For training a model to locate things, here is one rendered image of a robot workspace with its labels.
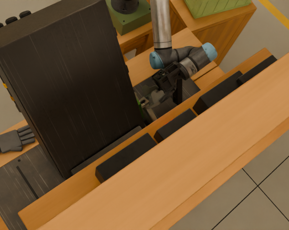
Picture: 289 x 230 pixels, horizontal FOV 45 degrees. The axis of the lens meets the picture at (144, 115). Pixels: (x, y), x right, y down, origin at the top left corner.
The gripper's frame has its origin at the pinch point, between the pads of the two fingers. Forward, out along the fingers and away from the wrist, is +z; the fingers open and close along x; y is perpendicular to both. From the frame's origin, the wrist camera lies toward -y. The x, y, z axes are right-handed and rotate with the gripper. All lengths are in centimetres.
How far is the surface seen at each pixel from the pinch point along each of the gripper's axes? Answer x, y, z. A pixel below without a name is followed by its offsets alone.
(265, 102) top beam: 76, 31, -7
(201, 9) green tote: -66, -9, -68
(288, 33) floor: -135, -110, -169
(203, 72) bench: -36, -26, -41
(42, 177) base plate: -15, -7, 53
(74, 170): 16.0, 5.4, 35.0
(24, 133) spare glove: -29, 9, 48
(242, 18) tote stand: -73, -34, -95
